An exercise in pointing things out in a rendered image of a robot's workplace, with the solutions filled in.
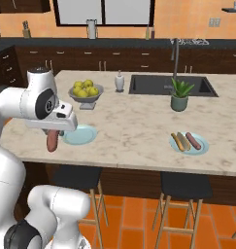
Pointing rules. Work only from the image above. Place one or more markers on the light blue plate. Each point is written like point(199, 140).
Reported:
point(202, 147)
point(81, 135)

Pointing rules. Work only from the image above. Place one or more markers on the dark wood drawer cupboards run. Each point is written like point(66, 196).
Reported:
point(6, 66)

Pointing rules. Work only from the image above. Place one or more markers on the grey wall socket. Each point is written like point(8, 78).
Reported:
point(214, 22)

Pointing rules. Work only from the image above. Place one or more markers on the dark wood lower cupboards run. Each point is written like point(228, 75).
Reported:
point(129, 60)

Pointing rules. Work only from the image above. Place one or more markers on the dark wall shelf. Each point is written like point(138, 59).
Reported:
point(232, 10)

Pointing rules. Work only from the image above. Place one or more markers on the white jug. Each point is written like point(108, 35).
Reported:
point(91, 29)

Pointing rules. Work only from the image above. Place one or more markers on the white soap dispenser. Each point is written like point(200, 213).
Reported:
point(119, 82)

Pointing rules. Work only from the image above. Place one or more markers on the dark wood island base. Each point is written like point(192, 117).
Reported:
point(132, 184)

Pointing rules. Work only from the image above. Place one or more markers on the grey footed fruit bowl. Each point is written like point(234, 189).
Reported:
point(87, 100)

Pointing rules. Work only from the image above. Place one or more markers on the dark brown bottle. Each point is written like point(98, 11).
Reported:
point(152, 32)

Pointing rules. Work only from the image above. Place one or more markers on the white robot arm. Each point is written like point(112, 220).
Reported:
point(12, 181)

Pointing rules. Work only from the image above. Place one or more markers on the yellow lemon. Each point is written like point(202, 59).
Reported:
point(76, 90)
point(93, 91)
point(83, 94)
point(88, 83)
point(78, 84)

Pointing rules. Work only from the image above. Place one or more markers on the brown sausage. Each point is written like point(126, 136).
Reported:
point(193, 140)
point(52, 142)

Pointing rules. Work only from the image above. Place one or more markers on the black stool with wooden legs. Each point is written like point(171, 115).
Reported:
point(78, 177)
point(185, 185)

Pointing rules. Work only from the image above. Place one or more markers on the tan hot dog bun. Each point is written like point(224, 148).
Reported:
point(181, 142)

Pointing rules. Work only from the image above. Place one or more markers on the dark wood wall cupboard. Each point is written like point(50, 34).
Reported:
point(22, 6)

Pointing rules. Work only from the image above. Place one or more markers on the dark sink basin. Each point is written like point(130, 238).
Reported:
point(155, 86)

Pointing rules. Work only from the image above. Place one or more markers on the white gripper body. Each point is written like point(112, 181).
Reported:
point(51, 123)

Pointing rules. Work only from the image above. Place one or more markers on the knife block with knives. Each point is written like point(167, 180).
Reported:
point(26, 29)

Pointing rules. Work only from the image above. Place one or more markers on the green plant in grey pot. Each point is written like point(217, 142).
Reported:
point(180, 97)

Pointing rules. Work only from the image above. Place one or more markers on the grey sink tap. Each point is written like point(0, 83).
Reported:
point(175, 58)

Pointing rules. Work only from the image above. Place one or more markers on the black framed window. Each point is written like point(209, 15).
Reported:
point(103, 12)

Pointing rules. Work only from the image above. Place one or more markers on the pale green bottle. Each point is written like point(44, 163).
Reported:
point(147, 34)

